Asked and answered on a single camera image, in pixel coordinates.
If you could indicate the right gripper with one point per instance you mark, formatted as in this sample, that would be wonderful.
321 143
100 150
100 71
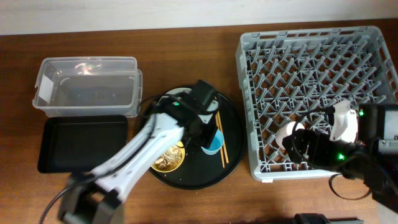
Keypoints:
317 139

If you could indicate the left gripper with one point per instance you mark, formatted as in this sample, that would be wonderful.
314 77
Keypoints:
208 134

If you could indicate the blue plastic cup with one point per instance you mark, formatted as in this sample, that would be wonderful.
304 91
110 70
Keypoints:
215 145

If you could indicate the wooden chopstick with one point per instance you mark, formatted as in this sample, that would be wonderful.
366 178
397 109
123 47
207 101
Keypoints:
220 149
224 153

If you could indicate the pink plastic cup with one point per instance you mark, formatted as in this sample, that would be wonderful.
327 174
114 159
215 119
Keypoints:
283 132

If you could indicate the grey round plate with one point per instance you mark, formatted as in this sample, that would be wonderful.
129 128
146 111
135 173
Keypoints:
201 102

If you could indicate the yellow bowl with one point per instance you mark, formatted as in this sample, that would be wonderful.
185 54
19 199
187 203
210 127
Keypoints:
180 145

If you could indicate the food scraps pile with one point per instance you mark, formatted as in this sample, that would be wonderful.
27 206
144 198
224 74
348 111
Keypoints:
169 160

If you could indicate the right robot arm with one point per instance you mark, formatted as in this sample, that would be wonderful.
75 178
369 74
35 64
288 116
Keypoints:
362 145

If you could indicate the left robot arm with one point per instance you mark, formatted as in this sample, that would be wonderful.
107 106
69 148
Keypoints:
98 197

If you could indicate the grey dishwasher rack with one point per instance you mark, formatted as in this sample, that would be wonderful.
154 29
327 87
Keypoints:
283 74

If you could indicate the round black serving tray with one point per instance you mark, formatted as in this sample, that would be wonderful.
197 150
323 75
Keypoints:
200 170

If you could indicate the black rectangular tray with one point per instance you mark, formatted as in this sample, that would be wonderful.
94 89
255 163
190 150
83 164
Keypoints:
80 143

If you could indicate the clear plastic storage bin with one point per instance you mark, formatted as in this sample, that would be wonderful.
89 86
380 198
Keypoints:
88 86

